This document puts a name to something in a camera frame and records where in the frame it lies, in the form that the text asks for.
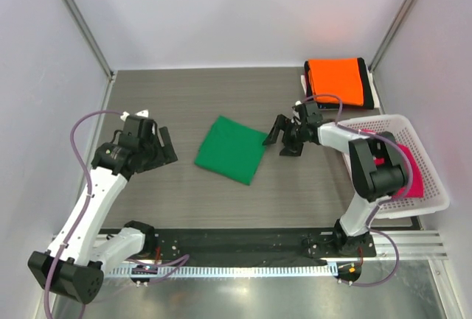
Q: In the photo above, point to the right aluminium frame post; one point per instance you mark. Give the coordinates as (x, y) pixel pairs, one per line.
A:
(397, 22)

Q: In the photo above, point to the folded orange t-shirt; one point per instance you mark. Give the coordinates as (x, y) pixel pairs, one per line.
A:
(340, 77)

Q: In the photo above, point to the aluminium frame post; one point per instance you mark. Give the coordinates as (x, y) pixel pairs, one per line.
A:
(397, 22)
(85, 31)

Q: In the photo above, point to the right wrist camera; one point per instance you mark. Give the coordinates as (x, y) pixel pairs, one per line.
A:
(296, 105)

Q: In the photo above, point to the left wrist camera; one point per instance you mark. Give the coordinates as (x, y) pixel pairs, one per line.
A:
(134, 113)

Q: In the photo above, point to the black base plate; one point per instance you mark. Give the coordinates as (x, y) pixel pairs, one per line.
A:
(257, 247)

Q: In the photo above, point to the folded black t-shirt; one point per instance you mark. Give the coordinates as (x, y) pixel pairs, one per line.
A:
(368, 102)

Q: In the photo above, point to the left aluminium frame post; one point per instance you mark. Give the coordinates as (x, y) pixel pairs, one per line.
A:
(85, 31)

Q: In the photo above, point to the white plastic basket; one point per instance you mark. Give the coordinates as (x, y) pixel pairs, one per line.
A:
(427, 194)

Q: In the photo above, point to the pink t-shirt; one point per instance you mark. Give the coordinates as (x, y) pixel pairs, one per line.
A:
(414, 186)

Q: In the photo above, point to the white slotted cable duct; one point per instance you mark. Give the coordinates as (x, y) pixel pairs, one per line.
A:
(133, 271)

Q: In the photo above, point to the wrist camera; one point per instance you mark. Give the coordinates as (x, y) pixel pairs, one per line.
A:
(296, 105)
(134, 113)

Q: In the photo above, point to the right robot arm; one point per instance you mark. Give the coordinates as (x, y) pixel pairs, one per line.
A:
(379, 167)

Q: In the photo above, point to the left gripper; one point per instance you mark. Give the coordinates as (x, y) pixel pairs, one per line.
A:
(164, 154)

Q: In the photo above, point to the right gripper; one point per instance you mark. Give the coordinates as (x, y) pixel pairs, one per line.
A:
(282, 123)

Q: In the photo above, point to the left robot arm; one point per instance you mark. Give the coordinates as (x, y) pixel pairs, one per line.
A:
(72, 265)

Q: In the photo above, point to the green t-shirt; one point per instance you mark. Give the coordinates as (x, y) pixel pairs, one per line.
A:
(232, 150)

